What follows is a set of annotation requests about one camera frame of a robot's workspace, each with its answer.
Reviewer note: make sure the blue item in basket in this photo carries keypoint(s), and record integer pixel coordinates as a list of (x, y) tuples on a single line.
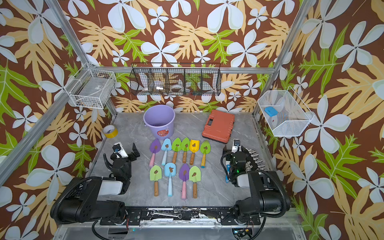
[(271, 111)]

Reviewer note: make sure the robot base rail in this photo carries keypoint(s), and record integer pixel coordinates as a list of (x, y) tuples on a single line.
[(195, 216)]

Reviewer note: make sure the blue trowel blue handle front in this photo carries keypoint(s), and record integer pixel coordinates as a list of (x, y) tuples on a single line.
[(170, 172)]

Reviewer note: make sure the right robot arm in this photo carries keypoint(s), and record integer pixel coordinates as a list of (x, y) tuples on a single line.
[(268, 198)]

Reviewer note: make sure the purple trowel pink handle front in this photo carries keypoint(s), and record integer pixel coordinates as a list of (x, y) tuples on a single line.
[(184, 176)]

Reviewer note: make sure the lime trowel wooden handle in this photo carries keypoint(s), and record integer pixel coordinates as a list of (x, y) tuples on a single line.
[(195, 176), (155, 176)]

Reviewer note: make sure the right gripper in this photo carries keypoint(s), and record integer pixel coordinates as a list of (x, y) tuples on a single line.
[(228, 157)]

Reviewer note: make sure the blue trowel blue handle back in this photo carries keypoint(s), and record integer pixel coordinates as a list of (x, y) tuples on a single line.
[(166, 147)]

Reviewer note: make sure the purple trowel pink handle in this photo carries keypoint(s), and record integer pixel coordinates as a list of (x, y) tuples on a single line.
[(155, 147), (184, 176)]

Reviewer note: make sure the red plastic tool case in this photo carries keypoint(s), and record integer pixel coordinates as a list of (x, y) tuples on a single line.
[(219, 126)]

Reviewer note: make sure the white wire basket right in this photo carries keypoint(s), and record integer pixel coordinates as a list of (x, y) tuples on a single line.
[(294, 115)]

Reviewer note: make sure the blue trowel blue handle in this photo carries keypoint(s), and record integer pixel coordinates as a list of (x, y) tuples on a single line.
[(170, 172), (166, 147)]

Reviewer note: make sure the purple trowel pink handle back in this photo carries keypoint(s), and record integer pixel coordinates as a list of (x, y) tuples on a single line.
[(155, 147)]

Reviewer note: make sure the yellow trowel wooden handle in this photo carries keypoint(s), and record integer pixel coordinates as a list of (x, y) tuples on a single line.
[(194, 147)]

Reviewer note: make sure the white wire basket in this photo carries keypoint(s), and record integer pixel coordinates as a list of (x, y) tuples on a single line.
[(91, 87), (294, 115)]

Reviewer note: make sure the green trowel wooden handle left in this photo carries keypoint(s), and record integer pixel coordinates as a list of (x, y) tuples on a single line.
[(176, 147)]

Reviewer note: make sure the yellow tape roll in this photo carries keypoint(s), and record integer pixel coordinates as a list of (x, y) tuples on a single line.
[(110, 131)]

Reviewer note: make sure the white wire basket left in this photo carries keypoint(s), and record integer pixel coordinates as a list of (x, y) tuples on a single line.
[(91, 87)]

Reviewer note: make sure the green trowel wooden handle right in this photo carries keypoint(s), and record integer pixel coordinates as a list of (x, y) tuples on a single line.
[(185, 148)]

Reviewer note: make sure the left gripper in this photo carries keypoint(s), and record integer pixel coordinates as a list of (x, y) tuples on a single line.
[(135, 153)]

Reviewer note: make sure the green trowel yellow handle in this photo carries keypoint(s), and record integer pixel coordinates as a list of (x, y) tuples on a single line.
[(205, 149)]

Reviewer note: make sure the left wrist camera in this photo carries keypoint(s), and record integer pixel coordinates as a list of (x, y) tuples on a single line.
[(122, 153)]

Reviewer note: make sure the purple plastic bucket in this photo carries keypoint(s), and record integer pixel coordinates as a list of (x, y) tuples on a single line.
[(160, 120)]

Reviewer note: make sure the black wire basket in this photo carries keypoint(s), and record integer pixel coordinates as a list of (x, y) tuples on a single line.
[(179, 79)]

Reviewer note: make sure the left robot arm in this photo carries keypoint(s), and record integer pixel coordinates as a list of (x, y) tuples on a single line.
[(79, 203)]

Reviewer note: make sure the green trowel wooden handle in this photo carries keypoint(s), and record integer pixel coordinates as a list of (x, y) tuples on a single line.
[(176, 147), (185, 148)]

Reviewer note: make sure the white brush blue handle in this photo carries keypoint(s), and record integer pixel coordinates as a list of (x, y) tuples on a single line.
[(228, 173)]

